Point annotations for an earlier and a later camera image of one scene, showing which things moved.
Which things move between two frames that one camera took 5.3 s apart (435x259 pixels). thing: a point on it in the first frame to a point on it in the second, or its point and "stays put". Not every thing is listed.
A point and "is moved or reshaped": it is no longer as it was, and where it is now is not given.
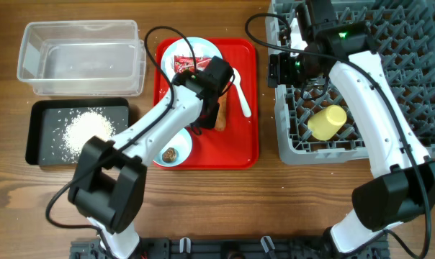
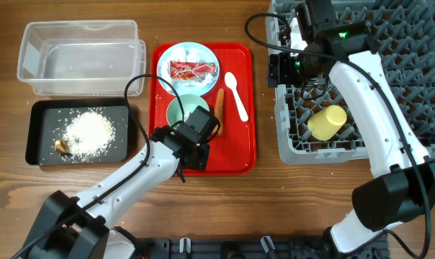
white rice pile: x=82 y=126 stays put
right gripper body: x=273 y=70 stays put
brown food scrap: x=169 y=155 is moved or reshaped
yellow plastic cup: x=325 y=124 stays put
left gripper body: x=207 y=118 to x=200 y=160
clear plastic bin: x=83 y=58 stays put
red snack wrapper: x=182 y=63 is moved or reshaped
